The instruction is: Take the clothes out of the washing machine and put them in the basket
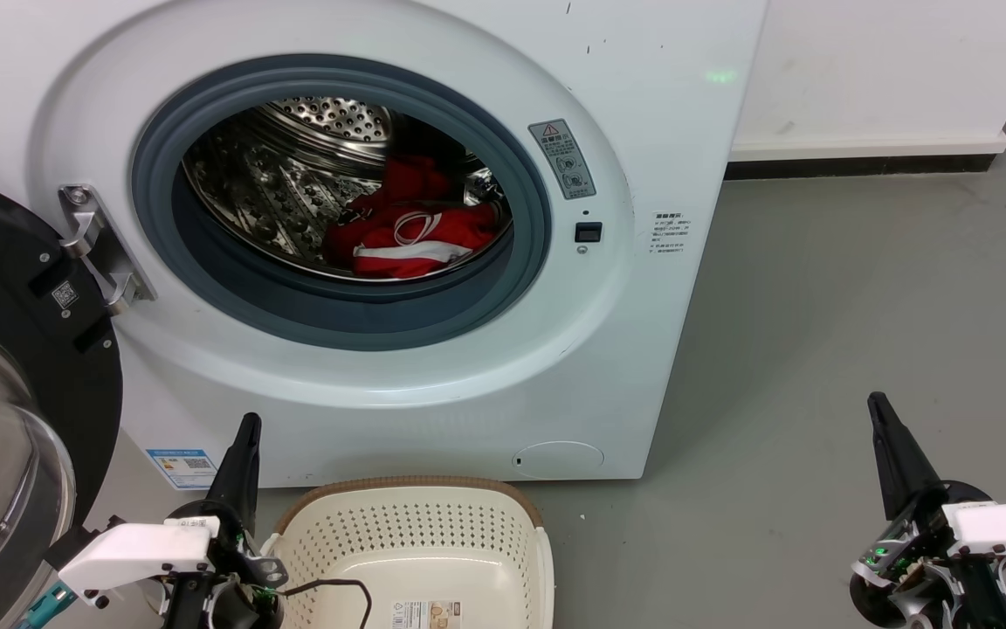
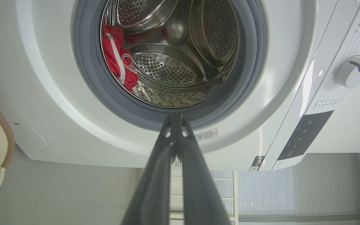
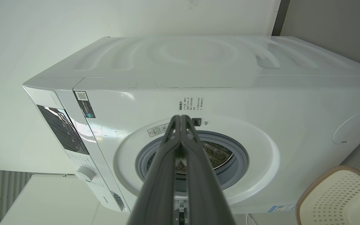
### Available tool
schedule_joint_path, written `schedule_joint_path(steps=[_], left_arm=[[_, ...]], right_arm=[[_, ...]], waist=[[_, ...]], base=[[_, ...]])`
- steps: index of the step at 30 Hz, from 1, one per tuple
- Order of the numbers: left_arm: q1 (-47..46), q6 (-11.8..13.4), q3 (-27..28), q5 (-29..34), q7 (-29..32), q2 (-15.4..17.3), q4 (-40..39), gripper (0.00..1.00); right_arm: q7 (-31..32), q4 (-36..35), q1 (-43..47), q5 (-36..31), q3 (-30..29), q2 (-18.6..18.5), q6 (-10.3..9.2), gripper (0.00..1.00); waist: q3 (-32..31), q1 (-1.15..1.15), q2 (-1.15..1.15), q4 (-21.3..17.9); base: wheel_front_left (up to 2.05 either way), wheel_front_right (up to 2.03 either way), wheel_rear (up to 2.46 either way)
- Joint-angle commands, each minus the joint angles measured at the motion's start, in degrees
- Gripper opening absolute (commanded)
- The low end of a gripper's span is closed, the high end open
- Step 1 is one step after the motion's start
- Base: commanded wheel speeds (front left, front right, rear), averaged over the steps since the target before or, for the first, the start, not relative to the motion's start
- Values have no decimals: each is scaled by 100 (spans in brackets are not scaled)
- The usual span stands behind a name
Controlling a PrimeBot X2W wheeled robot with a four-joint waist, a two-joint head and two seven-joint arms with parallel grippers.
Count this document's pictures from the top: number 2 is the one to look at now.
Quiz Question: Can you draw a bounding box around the grey warning sticker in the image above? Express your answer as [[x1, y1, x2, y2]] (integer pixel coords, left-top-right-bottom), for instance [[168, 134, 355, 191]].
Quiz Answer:
[[195, 129, 218, 142]]

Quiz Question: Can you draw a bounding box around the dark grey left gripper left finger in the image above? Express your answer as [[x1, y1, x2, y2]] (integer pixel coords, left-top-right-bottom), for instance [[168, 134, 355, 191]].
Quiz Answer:
[[121, 113, 177, 225]]

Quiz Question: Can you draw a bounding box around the grey rubber door gasket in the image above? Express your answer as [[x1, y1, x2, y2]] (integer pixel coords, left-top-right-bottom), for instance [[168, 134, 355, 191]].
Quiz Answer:
[[73, 0, 266, 132]]

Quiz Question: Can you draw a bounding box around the grey ribbed blind panel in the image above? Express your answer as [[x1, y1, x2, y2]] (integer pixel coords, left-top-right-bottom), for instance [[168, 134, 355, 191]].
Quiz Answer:
[[211, 153, 360, 225]]

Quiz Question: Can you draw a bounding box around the round white filter cover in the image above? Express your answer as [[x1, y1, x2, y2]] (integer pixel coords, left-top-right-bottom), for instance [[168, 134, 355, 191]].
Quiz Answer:
[[9, 122, 47, 152]]

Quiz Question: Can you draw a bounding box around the red garment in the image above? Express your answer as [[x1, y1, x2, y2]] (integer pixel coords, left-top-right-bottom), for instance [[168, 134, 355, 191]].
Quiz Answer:
[[101, 19, 139, 92]]

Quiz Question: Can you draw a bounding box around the dark grey touch control panel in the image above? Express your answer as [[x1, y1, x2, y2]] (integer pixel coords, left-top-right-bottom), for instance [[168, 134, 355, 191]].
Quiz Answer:
[[277, 110, 334, 161]]

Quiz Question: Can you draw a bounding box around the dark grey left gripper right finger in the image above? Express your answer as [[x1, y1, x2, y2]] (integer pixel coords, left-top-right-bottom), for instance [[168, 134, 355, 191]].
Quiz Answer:
[[176, 113, 231, 225]]

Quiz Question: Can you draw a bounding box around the black label with QR code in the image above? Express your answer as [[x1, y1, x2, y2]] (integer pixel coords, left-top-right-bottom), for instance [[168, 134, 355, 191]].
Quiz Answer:
[[249, 156, 265, 171]]

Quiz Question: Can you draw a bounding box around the stainless steel washing machine drum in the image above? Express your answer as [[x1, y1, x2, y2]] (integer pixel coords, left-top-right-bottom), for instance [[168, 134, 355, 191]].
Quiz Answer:
[[100, 0, 240, 109]]

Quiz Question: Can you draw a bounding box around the white front-load washing machine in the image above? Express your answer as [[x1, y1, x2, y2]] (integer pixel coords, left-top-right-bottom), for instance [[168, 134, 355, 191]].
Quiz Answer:
[[0, 0, 360, 172]]

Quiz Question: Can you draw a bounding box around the white round control knob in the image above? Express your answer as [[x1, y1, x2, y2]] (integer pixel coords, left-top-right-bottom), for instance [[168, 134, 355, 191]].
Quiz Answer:
[[334, 55, 360, 88]]

